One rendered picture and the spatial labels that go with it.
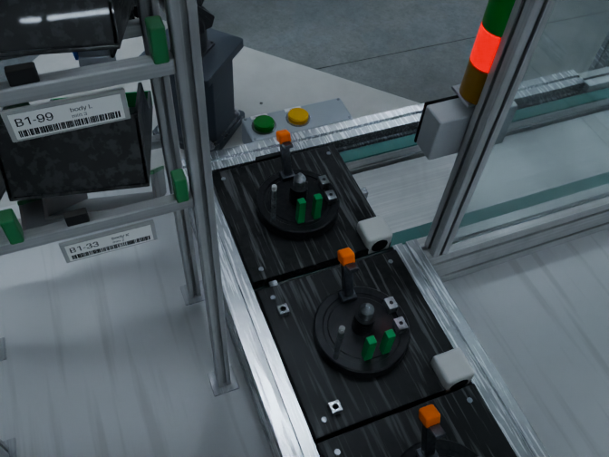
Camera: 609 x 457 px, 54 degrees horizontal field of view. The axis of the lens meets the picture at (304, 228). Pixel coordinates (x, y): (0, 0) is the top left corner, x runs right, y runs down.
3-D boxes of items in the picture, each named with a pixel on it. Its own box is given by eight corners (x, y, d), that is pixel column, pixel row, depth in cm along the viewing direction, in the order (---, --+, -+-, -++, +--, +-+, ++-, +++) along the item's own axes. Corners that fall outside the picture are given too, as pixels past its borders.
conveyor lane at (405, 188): (213, 213, 114) (209, 178, 106) (570, 121, 137) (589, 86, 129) (262, 341, 99) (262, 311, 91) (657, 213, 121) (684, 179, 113)
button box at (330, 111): (241, 140, 121) (240, 117, 116) (336, 119, 127) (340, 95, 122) (252, 164, 117) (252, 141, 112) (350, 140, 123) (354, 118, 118)
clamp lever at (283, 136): (279, 171, 103) (275, 131, 99) (290, 170, 104) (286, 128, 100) (286, 180, 100) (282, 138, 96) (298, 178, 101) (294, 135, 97)
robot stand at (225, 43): (187, 96, 134) (178, 17, 118) (246, 117, 131) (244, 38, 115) (151, 138, 126) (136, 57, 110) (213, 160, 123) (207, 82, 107)
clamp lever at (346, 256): (339, 292, 89) (336, 249, 85) (351, 288, 90) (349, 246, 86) (349, 306, 86) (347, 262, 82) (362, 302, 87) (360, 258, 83)
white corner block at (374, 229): (353, 235, 102) (356, 220, 99) (378, 228, 103) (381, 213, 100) (365, 257, 99) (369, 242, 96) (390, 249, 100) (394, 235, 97)
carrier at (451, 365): (256, 297, 93) (256, 250, 83) (393, 256, 100) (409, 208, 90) (314, 445, 80) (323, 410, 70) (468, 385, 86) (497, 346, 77)
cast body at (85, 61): (87, 70, 90) (78, 21, 87) (118, 67, 91) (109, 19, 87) (80, 83, 83) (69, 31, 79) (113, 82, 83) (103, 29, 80)
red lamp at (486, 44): (461, 53, 75) (473, 18, 71) (496, 45, 76) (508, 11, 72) (483, 77, 72) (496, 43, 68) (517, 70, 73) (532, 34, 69)
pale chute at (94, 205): (85, 201, 98) (81, 173, 97) (167, 192, 100) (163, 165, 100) (44, 219, 71) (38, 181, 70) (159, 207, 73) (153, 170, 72)
